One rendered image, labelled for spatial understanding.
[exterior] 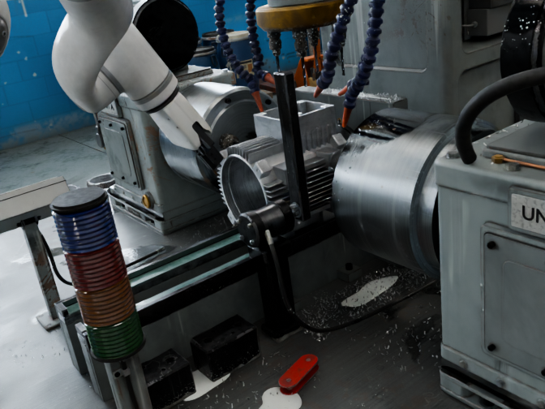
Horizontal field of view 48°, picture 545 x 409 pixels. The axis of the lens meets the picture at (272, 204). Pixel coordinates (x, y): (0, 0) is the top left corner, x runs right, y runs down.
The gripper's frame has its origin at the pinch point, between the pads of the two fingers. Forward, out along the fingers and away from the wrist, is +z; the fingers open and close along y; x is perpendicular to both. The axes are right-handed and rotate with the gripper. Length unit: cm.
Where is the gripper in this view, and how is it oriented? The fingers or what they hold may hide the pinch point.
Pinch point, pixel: (210, 157)
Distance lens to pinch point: 117.4
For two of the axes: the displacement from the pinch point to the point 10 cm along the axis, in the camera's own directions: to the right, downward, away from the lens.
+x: 6.1, -7.4, 2.7
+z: 5.1, 6.3, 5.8
